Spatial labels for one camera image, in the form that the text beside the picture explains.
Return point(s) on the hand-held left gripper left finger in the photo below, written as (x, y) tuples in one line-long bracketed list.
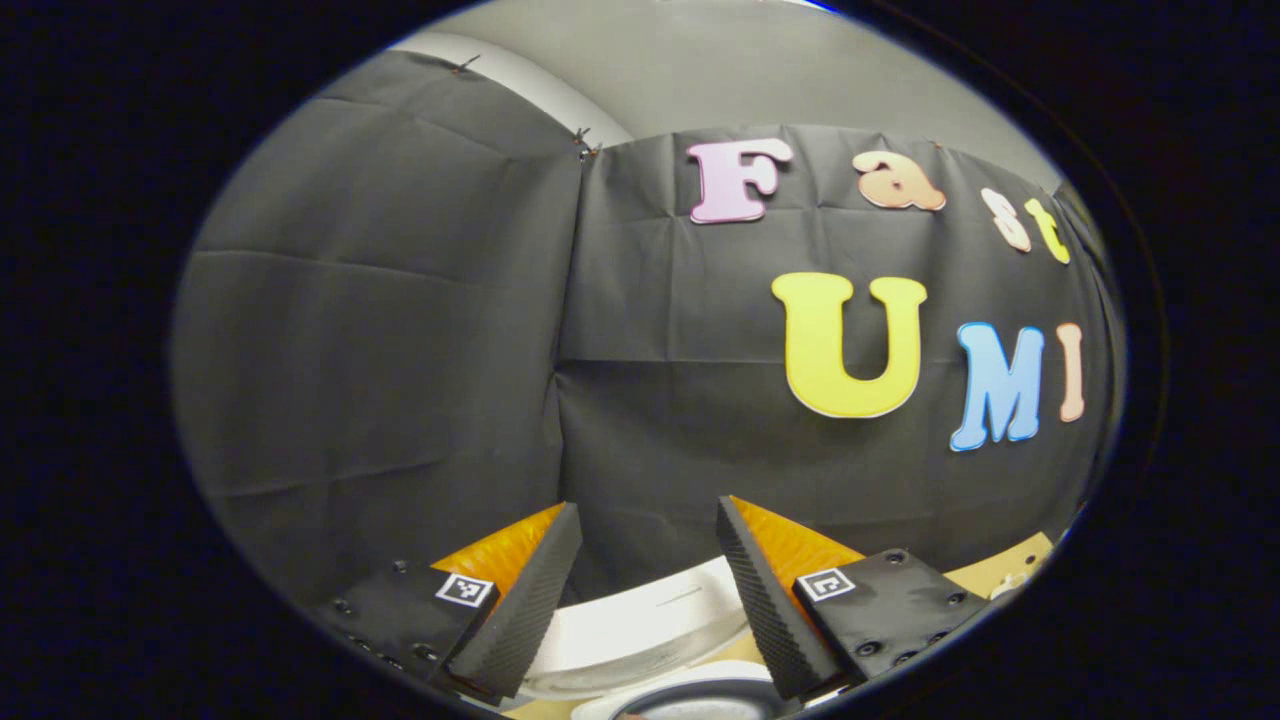
[(535, 600)]

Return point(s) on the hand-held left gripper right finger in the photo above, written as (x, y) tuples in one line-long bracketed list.
[(765, 600)]

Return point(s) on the white rice cooker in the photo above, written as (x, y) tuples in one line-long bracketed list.
[(640, 625)]

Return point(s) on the black backdrop cloth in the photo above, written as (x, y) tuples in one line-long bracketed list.
[(400, 350)]

